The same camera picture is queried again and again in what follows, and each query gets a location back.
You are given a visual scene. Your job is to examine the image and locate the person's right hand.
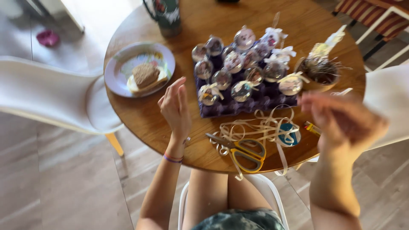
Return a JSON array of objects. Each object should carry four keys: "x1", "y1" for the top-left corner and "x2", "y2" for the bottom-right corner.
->
[{"x1": 297, "y1": 91, "x2": 390, "y2": 154}]

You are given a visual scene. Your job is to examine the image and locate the person's left hand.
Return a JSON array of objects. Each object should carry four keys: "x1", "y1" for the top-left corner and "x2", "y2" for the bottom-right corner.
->
[{"x1": 157, "y1": 76, "x2": 192, "y2": 142}]

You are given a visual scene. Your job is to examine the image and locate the yellow lighter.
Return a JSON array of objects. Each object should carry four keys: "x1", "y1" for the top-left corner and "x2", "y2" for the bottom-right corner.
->
[{"x1": 304, "y1": 121, "x2": 323, "y2": 136}]

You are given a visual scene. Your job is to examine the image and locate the wooden bowl with raffia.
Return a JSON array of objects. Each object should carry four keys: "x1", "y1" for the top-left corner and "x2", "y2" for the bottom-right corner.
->
[{"x1": 294, "y1": 56, "x2": 342, "y2": 93}]

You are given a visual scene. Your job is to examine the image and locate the brown bread sandwich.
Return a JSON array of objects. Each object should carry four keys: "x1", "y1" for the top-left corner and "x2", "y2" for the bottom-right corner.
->
[{"x1": 127, "y1": 63, "x2": 169, "y2": 95}]

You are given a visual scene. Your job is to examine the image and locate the blue ribbon spool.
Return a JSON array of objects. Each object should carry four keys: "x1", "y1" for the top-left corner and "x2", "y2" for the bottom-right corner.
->
[{"x1": 277, "y1": 123, "x2": 301, "y2": 147}]

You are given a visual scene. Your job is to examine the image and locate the wrapped ornament with white bow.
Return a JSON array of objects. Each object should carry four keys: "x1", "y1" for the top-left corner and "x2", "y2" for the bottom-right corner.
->
[{"x1": 307, "y1": 25, "x2": 348, "y2": 66}]

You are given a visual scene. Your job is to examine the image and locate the purple egg carton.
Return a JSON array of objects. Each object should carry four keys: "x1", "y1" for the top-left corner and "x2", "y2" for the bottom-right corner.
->
[{"x1": 193, "y1": 40, "x2": 299, "y2": 119}]

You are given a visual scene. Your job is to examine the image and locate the tangle of cream ribbon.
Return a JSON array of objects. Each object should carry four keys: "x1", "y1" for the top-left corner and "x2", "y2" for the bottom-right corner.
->
[{"x1": 209, "y1": 104, "x2": 302, "y2": 181}]

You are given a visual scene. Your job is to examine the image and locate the patterned round plate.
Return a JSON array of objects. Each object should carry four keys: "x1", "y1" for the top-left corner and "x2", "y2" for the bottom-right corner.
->
[{"x1": 104, "y1": 42, "x2": 176, "y2": 98}]

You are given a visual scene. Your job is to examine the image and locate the dark green mug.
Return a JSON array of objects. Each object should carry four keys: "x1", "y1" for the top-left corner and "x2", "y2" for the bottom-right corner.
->
[{"x1": 143, "y1": 0, "x2": 183, "y2": 37}]

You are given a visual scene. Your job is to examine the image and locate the yellow grey scissors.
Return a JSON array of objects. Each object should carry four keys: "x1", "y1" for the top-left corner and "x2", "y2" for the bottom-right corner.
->
[{"x1": 205, "y1": 132, "x2": 266, "y2": 174}]

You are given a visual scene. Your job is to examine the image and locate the group of clear ball ornaments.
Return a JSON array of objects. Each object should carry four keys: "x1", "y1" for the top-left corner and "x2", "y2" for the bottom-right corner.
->
[{"x1": 191, "y1": 25, "x2": 305, "y2": 106}]

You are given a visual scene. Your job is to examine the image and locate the person's legs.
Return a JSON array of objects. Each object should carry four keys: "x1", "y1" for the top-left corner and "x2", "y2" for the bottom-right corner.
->
[{"x1": 181, "y1": 169, "x2": 273, "y2": 230}]

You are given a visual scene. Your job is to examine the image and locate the white plastic chair wooden legs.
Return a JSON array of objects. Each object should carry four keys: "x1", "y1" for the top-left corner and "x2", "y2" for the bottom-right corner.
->
[{"x1": 0, "y1": 56, "x2": 126, "y2": 157}]

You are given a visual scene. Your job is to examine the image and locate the white furniture piece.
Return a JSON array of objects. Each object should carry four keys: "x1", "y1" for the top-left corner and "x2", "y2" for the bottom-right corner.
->
[{"x1": 26, "y1": 0, "x2": 85, "y2": 34}]

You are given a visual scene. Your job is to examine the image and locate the dark patterned shorts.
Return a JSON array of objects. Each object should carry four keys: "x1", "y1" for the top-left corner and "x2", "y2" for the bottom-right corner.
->
[{"x1": 191, "y1": 208, "x2": 285, "y2": 230}]

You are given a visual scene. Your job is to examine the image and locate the pink hair scrunchie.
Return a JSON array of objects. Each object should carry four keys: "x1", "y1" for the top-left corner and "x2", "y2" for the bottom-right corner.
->
[{"x1": 36, "y1": 29, "x2": 60, "y2": 48}]

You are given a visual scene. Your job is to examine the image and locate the striped chair with white frame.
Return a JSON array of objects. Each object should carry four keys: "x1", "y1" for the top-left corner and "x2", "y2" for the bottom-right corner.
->
[{"x1": 332, "y1": 0, "x2": 409, "y2": 72}]

